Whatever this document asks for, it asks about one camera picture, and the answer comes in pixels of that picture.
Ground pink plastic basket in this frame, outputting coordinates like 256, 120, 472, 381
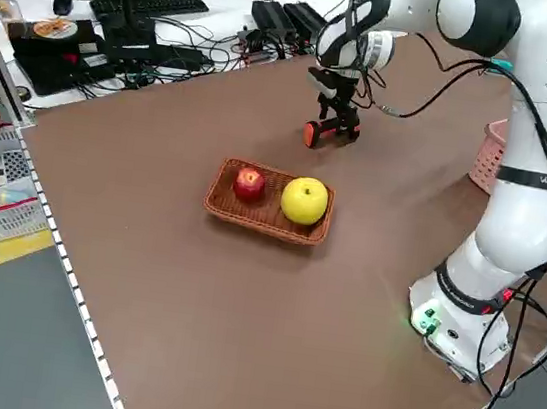
465, 114, 514, 198

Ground aluminium frame post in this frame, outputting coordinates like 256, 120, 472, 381
0, 6, 53, 130

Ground yellow apple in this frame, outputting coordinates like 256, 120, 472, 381
277, 174, 332, 228

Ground yellow paper sheet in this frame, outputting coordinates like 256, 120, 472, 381
0, 223, 57, 273

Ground red apple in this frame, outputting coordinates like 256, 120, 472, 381
231, 165, 269, 206

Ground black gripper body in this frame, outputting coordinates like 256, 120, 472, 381
316, 68, 361, 110

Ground brown wicker basket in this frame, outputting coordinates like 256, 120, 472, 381
198, 155, 339, 249

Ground black power supply box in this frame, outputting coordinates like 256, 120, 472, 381
248, 0, 301, 35
280, 0, 331, 36

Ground tangled black cables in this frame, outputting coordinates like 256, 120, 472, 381
116, 8, 322, 115

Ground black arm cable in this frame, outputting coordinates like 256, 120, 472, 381
329, 24, 547, 302

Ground black laptop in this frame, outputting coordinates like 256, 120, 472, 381
4, 8, 127, 105

